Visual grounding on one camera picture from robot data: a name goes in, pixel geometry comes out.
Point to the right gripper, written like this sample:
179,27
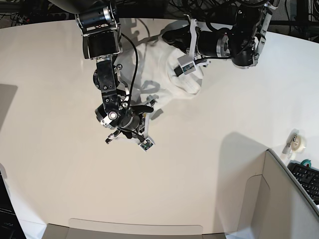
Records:
135,125

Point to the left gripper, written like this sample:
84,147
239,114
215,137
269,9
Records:
199,44

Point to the white printed t-shirt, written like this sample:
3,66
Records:
150,68

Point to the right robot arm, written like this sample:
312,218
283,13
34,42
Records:
101,41

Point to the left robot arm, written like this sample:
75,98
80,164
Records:
242,43

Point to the clear tape dispenser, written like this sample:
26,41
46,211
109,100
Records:
295,144

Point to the black monitor corner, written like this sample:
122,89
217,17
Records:
10,227

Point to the beige cardboard box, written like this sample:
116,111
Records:
275,206

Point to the green tape roll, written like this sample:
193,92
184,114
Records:
306,163

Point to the black computer keyboard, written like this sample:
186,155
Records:
308,179

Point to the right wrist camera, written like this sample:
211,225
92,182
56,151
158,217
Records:
146,144

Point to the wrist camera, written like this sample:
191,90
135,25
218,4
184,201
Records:
146,144
186,65

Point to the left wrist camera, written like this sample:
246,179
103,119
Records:
186,65

